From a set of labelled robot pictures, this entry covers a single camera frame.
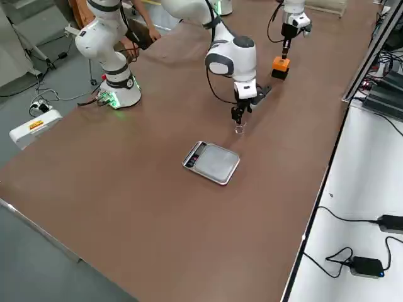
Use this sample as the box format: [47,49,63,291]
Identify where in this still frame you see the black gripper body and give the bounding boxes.
[280,22,295,40]
[234,97,254,115]

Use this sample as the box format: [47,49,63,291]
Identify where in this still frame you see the white electronic scale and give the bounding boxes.
[181,140,241,187]

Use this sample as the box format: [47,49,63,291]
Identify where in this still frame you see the white box with warning label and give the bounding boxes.
[8,109,64,150]

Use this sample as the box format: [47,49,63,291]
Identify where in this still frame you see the small black power supply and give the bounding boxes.
[379,70,403,92]

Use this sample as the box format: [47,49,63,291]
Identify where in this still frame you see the large black power supply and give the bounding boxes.
[361,84,403,122]

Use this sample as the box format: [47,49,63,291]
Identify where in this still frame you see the person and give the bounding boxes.
[68,0,162,60]

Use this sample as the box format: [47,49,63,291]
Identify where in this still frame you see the brown board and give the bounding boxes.
[125,18,159,51]

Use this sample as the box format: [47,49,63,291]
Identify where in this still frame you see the grey office chair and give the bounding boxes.
[64,25,98,86]

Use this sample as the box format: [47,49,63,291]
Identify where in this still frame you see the black power adapter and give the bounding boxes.
[377,214,403,235]

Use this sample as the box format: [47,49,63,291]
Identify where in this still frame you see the white power strip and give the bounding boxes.
[29,99,54,116]

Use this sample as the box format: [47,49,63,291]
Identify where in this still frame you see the black adapter with blue light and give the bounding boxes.
[348,255,385,279]

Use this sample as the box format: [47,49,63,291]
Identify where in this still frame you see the black tripod stand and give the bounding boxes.
[6,12,57,70]

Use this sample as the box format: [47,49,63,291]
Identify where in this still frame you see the white cabinet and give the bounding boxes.
[0,0,43,88]

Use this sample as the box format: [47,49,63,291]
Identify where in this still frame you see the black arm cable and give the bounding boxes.
[206,61,237,105]
[267,2,286,43]

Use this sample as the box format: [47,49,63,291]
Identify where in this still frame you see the white wire rack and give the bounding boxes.
[304,0,349,19]

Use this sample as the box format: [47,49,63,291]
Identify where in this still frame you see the aluminium frame rail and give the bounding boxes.
[341,0,403,103]

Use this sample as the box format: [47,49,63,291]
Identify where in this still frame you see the black adapter cable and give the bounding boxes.
[302,247,355,279]
[317,206,380,223]
[382,235,403,272]

